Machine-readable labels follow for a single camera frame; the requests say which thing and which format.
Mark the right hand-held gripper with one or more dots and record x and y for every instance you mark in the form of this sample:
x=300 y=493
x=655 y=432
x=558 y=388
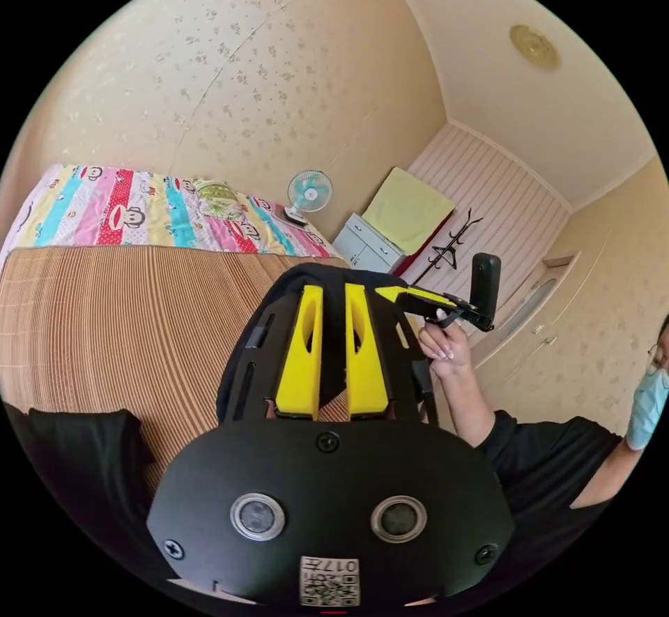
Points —
x=444 y=309

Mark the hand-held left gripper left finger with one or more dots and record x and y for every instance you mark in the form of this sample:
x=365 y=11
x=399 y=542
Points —
x=300 y=361

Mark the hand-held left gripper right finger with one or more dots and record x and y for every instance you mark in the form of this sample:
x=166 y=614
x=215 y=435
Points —
x=368 y=366

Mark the black long pants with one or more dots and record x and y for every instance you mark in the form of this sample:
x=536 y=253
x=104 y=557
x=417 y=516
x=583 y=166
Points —
x=78 y=462

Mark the person's right forearm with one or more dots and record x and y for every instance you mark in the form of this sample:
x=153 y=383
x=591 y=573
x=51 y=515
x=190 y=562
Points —
x=468 y=408

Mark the person's right hand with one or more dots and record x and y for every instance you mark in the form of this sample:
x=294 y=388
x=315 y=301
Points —
x=448 y=347

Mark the black coat rack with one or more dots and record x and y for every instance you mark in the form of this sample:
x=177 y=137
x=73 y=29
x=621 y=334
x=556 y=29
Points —
x=449 y=248

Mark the cream door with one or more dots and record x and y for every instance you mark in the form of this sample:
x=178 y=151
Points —
x=533 y=295

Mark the small white table fan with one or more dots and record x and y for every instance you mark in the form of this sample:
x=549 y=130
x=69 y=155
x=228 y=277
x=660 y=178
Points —
x=308 y=193

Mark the green flowered pillow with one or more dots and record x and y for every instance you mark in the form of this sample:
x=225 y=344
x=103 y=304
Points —
x=215 y=198

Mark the bed with woven mat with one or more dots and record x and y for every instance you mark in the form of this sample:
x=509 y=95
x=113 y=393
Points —
x=115 y=324

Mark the person's body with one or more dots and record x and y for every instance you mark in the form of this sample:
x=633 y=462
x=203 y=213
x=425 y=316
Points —
x=549 y=462

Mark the round ceiling lamp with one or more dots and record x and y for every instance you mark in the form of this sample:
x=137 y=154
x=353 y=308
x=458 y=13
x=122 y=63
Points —
x=534 y=47

